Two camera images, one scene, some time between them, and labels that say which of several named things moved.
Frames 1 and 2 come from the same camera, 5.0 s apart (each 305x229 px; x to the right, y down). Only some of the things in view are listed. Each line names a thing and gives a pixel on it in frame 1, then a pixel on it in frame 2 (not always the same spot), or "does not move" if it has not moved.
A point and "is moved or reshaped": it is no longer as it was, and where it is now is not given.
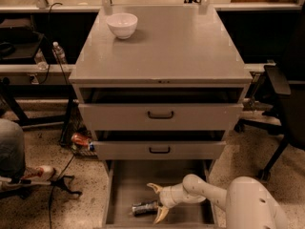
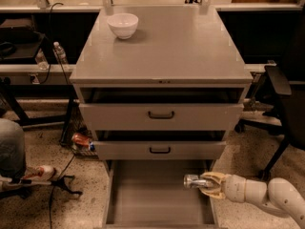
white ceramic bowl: [122, 25] does not move
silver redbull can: [145, 208] is moved or reshaped
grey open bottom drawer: [127, 181] does not move
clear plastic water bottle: [59, 53] does not move
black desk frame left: [10, 92] does not move
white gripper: [165, 197] to [233, 187]
